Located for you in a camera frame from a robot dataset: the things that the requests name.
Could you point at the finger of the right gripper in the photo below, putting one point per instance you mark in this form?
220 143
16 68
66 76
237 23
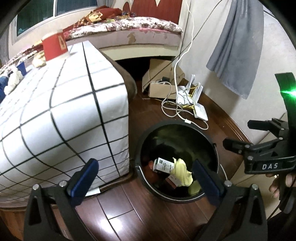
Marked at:
266 125
237 147

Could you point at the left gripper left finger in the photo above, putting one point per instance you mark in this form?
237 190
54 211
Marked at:
81 182

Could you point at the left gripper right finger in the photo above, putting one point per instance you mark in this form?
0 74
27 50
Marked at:
209 181

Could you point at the yellow tissue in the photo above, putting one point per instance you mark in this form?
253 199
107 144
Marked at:
181 177

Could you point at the red paper cup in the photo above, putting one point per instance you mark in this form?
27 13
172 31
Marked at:
54 45

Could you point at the white tissue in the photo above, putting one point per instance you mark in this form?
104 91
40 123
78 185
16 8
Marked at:
14 79

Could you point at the blue cloth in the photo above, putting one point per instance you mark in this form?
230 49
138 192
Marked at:
3 83

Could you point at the beige tissue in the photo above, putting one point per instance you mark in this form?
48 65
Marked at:
39 59

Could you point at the black round trash bin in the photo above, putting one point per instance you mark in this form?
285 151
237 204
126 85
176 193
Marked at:
166 155

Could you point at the person's right hand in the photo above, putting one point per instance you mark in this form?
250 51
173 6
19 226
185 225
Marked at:
288 181

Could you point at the white labelled box in bin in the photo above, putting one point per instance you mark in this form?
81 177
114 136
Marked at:
162 165

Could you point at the white checkered tablecloth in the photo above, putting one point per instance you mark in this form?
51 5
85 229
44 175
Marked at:
60 117

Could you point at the grey curtain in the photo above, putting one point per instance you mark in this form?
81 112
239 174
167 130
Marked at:
236 57

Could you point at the white router with antennas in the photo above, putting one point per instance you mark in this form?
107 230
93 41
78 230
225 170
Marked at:
188 97

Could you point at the cardboard box on floor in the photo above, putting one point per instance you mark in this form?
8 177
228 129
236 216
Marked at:
158 81

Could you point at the blue paper bowl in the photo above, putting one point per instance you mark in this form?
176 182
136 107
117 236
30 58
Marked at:
22 68

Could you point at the bed with floral mattress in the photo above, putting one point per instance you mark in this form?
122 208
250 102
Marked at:
130 38

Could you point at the red heart headboard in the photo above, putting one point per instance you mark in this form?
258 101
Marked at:
168 10

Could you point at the red patterned blanket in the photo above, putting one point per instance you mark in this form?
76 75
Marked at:
102 14

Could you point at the window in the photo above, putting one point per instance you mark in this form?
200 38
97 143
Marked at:
39 10

